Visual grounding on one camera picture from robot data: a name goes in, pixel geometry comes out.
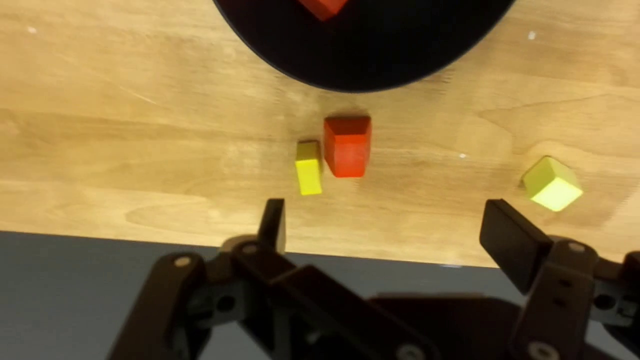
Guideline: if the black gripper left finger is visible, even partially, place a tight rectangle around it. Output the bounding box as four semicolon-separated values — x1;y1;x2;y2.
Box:
109;195;436;360

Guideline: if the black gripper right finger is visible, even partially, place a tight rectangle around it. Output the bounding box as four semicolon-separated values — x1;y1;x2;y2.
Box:
479;197;640;360

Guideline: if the thin yellow rectangular block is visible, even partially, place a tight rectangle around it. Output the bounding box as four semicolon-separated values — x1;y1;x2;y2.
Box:
295;138;327;197

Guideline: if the lime yellow cube block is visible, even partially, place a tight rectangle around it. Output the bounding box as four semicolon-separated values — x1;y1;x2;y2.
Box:
519;154;587;214

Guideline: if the red square prism block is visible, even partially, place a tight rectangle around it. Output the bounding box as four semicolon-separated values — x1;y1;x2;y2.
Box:
323;114;374;179

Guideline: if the black bowl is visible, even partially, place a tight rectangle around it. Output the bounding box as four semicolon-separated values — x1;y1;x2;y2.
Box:
210;0;519;94

